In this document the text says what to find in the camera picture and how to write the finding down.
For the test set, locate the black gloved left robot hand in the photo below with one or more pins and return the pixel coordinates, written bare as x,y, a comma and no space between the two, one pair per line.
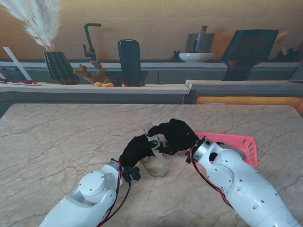
137,151

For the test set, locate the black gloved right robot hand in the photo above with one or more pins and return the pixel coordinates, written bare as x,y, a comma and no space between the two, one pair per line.
180,137

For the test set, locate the beige woven belt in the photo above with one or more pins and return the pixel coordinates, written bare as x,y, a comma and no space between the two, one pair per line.
232,149
161,163

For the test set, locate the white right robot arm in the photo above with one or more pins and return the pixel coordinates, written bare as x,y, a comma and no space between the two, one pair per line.
241,184

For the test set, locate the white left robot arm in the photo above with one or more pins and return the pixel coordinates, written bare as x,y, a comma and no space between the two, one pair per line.
82,198

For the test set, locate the pink plastic mesh basket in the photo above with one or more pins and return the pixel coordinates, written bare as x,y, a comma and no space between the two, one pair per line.
243,144

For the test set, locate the orange fruits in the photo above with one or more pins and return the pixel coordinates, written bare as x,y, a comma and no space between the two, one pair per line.
106,84

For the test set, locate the grey stone counter top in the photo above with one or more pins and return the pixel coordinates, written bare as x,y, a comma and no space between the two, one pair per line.
236,84

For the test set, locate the small black stand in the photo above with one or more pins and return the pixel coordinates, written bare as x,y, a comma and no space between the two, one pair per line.
176,56

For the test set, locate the white ceramic bowl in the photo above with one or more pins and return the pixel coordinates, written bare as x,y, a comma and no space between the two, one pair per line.
196,57

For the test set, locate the tall dark cylindrical canister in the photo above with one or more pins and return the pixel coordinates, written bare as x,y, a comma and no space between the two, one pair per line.
129,61

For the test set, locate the light wood counter top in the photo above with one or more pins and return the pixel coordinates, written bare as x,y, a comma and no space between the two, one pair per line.
71,88

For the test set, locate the grey pot with lid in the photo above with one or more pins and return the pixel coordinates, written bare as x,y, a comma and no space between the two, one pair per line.
200,41

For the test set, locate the dark range hood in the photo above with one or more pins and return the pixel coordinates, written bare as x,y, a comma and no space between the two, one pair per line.
248,49

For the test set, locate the dark ribbed vase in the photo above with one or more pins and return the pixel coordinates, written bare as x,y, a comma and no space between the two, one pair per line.
60,68

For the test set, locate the black kitchen faucet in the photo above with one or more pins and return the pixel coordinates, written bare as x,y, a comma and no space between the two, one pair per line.
89,42

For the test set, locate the plate with red food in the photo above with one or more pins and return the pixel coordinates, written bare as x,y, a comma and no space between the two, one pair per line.
26,83

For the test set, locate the dark utensil holder with spoons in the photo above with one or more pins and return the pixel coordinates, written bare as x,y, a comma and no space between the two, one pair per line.
287,55

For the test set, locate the white leaning board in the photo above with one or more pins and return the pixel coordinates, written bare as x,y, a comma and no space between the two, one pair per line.
16,62

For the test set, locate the white pampas grass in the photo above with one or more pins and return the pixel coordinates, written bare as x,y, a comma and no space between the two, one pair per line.
40,23

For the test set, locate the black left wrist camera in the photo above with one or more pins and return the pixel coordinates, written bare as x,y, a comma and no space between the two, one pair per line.
133,174

